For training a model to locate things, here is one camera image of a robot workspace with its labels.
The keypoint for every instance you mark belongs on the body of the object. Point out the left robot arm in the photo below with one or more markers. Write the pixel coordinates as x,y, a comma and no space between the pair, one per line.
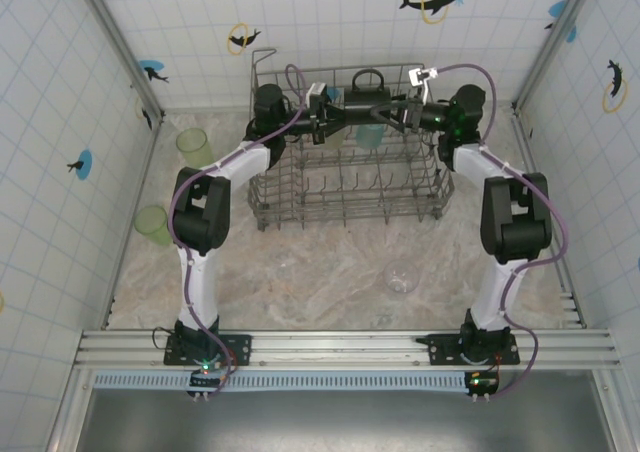
200,212

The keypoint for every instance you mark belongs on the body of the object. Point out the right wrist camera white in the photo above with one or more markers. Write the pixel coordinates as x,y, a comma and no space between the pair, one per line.
417,76

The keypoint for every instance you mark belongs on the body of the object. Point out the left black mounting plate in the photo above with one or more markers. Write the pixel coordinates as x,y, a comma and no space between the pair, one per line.
240,347

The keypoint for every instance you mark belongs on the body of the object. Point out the black mug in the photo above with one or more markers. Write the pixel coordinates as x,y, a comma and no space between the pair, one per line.
367,104

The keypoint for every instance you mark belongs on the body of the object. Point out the tall green plastic cup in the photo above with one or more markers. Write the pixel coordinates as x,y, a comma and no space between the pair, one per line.
192,147

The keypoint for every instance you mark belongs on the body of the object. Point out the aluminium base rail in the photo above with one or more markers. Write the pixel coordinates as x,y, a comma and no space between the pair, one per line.
325,344

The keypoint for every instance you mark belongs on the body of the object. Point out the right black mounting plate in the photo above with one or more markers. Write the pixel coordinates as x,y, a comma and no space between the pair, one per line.
440,349

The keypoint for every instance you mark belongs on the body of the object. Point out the aluminium frame post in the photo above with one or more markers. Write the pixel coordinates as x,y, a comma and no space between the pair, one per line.
120,47
540,67

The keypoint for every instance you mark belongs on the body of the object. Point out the clear plastic cup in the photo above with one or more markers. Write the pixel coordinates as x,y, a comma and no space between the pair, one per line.
400,279

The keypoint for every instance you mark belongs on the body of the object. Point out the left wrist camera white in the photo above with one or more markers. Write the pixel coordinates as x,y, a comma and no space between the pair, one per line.
316,92

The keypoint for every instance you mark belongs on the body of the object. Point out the translucent light blue cup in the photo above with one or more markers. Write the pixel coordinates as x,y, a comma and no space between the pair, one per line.
369,136

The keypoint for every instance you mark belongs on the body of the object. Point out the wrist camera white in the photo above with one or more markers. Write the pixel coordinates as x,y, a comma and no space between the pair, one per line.
316,92
417,76

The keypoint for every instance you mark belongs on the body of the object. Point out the grey metal panel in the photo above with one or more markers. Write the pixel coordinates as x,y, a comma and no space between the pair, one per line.
325,422

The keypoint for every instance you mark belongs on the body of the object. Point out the aluminium frame rail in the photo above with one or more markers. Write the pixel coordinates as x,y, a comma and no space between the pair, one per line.
524,127
141,187
210,108

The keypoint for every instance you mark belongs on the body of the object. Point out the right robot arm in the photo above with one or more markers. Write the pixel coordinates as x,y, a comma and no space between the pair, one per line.
515,222

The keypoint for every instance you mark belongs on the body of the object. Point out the black mounting plate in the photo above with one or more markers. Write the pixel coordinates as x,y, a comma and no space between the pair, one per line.
240,347
440,349

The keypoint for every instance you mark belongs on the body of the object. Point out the short green plastic cup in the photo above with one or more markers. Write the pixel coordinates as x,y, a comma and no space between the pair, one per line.
150,227

